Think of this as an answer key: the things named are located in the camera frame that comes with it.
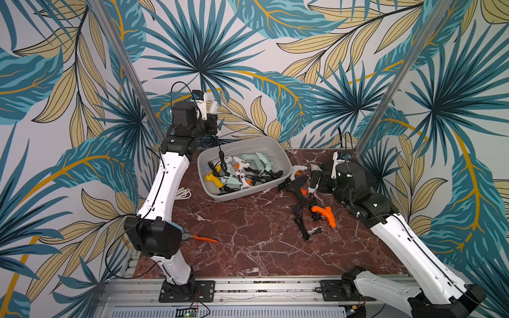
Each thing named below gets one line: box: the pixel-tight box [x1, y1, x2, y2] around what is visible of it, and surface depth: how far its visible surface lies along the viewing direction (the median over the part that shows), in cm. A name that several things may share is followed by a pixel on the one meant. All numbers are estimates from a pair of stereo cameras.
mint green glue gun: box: [241, 153, 262, 169], surface depth 112 cm
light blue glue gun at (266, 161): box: [255, 152, 274, 172], surface depth 111 cm
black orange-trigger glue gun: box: [285, 175, 309, 199], surface depth 102 cm
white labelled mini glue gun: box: [235, 168, 250, 189], surface depth 105 cm
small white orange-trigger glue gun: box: [290, 164, 308, 181], surface depth 111 cm
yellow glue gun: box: [204, 164, 225, 189], surface depth 105 cm
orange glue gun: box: [311, 205, 337, 228], surface depth 92 cm
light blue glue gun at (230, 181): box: [221, 175, 241, 189], surface depth 102 cm
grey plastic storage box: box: [197, 136, 293, 202], surface depth 108 cm
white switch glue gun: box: [232, 156, 250, 175], surface depth 109 cm
